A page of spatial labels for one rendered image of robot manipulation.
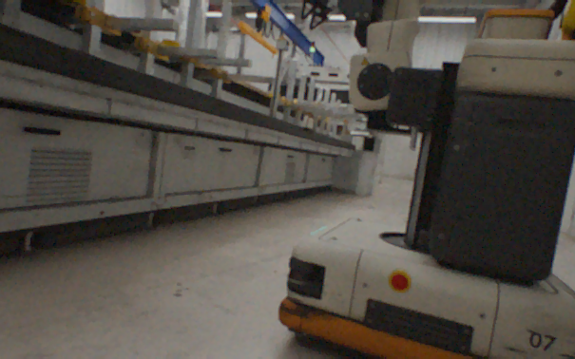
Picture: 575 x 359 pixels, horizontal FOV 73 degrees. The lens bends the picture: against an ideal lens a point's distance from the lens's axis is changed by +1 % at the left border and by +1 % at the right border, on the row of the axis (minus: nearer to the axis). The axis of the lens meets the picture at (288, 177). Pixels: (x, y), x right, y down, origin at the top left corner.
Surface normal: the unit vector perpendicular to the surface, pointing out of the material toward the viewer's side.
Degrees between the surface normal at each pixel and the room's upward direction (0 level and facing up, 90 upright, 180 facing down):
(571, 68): 90
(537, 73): 90
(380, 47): 90
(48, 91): 90
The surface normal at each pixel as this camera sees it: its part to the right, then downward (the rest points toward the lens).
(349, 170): -0.34, 0.02
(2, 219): 0.93, 0.16
